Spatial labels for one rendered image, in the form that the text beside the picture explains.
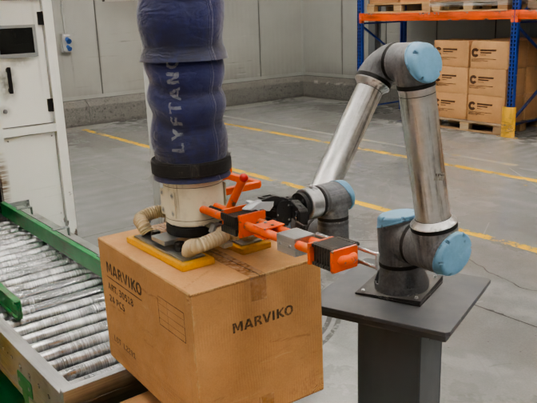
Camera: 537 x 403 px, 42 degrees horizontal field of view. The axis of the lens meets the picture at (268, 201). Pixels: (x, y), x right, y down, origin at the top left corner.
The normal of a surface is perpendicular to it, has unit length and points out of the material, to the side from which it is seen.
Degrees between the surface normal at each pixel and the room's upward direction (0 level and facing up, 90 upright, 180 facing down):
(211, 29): 98
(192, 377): 90
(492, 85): 91
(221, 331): 89
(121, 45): 90
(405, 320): 0
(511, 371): 0
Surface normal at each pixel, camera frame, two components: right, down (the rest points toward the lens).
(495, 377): -0.04, -0.96
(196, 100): 0.35, -0.14
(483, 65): -0.77, 0.24
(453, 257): 0.55, 0.25
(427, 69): 0.51, 0.05
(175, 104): -0.01, -0.04
